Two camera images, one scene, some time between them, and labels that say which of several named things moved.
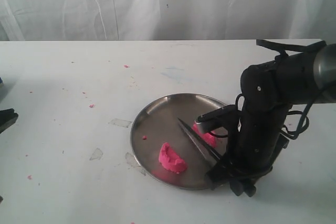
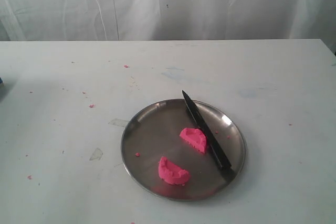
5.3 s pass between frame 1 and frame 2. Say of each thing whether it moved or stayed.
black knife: moved
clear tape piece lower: stayed
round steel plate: moved
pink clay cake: moved
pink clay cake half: moved
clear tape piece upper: stayed
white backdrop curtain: stayed
